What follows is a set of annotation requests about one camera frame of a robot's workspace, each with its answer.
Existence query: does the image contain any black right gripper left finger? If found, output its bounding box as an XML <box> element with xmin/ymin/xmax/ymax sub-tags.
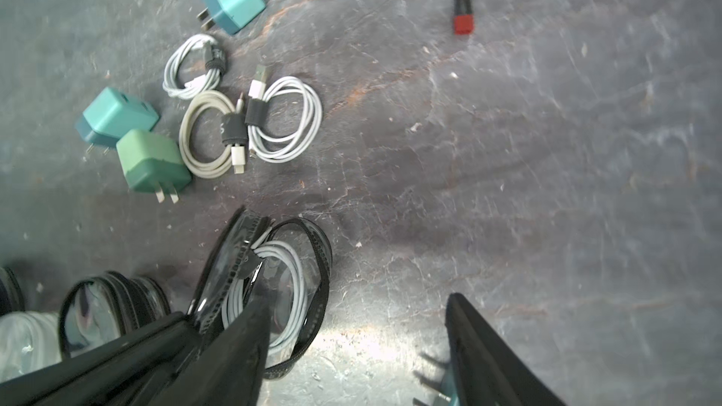
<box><xmin>1</xmin><ymin>300</ymin><xmax>270</xmax><ymax>405</ymax></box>

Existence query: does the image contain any green wall charger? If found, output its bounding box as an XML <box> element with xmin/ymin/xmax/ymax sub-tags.
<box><xmin>116</xmin><ymin>129</ymin><xmax>192</xmax><ymax>204</ymax></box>

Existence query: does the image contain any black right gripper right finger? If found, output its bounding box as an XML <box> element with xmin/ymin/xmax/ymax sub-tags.
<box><xmin>445</xmin><ymin>293</ymin><xmax>563</xmax><ymax>405</ymax></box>

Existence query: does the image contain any red black charger lead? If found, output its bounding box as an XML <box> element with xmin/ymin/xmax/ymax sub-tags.
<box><xmin>453</xmin><ymin>0</ymin><xmax>474</xmax><ymax>35</ymax></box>

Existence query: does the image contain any white coiled cable small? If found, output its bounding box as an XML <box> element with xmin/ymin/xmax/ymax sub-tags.
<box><xmin>162</xmin><ymin>34</ymin><xmax>228</xmax><ymax>101</ymax></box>

